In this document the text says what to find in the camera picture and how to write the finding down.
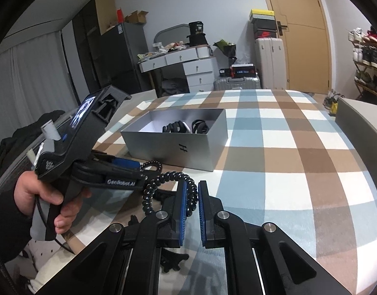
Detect wooden door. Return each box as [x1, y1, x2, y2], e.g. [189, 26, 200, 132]
[257, 0, 330, 94]

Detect dark glass side table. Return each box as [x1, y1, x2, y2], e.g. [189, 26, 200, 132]
[81, 187, 147, 219]

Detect black bucket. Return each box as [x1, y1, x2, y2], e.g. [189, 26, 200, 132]
[188, 21, 209, 46]

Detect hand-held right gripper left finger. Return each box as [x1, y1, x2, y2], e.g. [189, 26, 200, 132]
[33, 180, 189, 295]

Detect black spiral hair tie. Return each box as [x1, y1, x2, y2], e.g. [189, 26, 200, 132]
[142, 161, 198, 216]
[162, 121, 184, 133]

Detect black box with red edge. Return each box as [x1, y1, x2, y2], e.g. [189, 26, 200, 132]
[231, 64, 257, 78]

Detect grey chair back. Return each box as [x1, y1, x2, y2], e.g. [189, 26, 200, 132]
[154, 25, 190, 48]

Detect black wrapped bouquet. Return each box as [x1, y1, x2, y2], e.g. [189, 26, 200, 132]
[213, 39, 238, 65]

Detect white suitcase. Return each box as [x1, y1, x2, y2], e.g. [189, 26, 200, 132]
[255, 37, 289, 89]

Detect yellow shoe box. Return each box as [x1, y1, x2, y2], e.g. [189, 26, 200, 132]
[249, 9, 276, 22]

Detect grey bag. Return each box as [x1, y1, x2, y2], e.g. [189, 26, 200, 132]
[162, 78, 189, 96]

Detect person's left hand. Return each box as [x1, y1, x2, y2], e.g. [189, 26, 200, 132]
[15, 170, 92, 235]

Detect desk clutter pile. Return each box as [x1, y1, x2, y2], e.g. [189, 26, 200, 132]
[138, 41, 190, 60]

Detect person's left forearm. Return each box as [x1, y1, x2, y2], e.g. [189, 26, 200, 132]
[0, 187, 33, 268]

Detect black clothing pile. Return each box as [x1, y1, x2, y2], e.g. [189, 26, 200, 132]
[0, 111, 66, 163]

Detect white desk with drawers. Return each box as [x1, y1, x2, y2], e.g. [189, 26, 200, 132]
[137, 45, 220, 94]

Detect flat cardboard sheet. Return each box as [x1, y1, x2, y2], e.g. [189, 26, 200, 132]
[94, 0, 120, 36]

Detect silver cardboard box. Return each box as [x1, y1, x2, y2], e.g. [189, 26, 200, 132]
[120, 108, 229, 173]

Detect dark refrigerator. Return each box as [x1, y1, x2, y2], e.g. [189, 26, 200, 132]
[84, 21, 149, 94]

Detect dark wardrobe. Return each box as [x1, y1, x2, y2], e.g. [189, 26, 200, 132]
[72, 0, 100, 99]

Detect grey cushion block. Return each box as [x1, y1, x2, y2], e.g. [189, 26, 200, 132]
[127, 90, 160, 106]
[335, 97, 377, 173]

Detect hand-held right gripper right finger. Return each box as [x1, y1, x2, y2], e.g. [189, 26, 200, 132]
[197, 181, 356, 295]

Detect silver suitcase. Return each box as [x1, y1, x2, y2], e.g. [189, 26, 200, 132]
[213, 75, 261, 91]

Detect white dotted pants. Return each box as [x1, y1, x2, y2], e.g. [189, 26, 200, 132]
[19, 236, 88, 295]

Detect white curtain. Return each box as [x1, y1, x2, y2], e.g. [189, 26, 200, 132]
[0, 31, 78, 157]

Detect black cable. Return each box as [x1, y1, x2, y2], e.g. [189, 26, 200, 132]
[36, 197, 76, 255]

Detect shoe rack with shoes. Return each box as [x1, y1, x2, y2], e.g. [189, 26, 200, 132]
[348, 25, 377, 94]

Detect pile of loose shoes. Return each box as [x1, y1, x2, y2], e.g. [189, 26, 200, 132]
[324, 90, 339, 112]

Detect white bottle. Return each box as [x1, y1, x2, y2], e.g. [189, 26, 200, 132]
[41, 119, 61, 141]

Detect open cardboard boxes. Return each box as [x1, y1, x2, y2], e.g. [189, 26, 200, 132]
[124, 11, 149, 25]

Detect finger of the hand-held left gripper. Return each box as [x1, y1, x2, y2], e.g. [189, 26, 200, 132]
[141, 161, 163, 176]
[91, 151, 143, 170]

